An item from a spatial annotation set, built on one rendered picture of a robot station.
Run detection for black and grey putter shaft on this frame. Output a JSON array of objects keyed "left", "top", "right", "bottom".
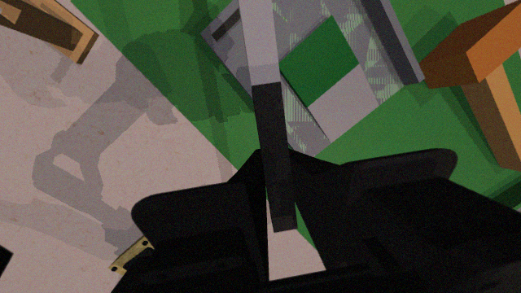
[{"left": 238, "top": 0, "right": 298, "bottom": 233}]

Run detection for green mat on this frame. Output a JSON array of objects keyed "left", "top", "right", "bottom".
[{"left": 70, "top": 0, "right": 521, "bottom": 199}]

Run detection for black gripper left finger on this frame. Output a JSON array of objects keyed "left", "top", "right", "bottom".
[{"left": 131, "top": 149, "right": 269, "bottom": 282}]

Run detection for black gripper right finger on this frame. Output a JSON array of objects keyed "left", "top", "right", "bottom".
[{"left": 288, "top": 148, "right": 458, "bottom": 270}]

